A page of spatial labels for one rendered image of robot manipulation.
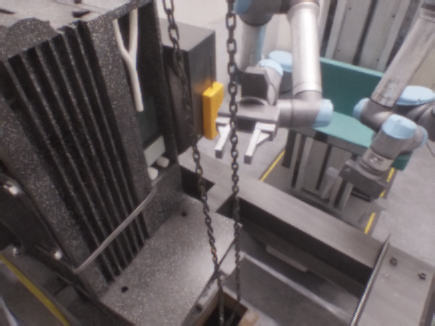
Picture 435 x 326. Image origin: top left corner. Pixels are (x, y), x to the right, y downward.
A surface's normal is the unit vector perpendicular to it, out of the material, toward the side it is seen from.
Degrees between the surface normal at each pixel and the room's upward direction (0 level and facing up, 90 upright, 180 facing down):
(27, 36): 90
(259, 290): 0
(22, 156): 90
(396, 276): 0
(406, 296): 0
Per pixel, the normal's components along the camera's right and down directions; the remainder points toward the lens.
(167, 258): -0.01, -0.71
